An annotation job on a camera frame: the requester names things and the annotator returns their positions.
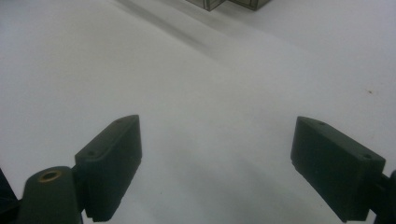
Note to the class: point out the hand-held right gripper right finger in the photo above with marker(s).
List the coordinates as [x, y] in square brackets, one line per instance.
[336, 174]

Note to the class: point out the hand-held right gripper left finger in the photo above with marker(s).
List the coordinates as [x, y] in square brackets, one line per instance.
[109, 168]

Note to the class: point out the grey box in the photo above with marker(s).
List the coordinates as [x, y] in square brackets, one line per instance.
[251, 3]
[206, 4]

